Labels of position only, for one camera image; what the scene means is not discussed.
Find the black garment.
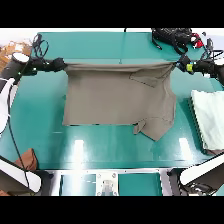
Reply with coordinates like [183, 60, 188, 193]
[151, 27, 201, 55]

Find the black cable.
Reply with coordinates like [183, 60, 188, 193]
[31, 33, 50, 60]
[5, 79, 32, 183]

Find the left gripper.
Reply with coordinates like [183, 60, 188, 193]
[49, 57, 68, 73]

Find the silver frame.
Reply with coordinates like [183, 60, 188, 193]
[42, 167, 183, 197]

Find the pale green garment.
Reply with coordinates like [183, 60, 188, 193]
[189, 89, 224, 152]

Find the grey-brown T-shirt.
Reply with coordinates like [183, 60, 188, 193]
[62, 60, 178, 142]

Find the brown garment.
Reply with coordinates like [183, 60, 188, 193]
[14, 147, 40, 172]

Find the red garment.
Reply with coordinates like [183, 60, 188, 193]
[192, 32, 205, 50]

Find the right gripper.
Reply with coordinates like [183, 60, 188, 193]
[176, 54, 195, 73]

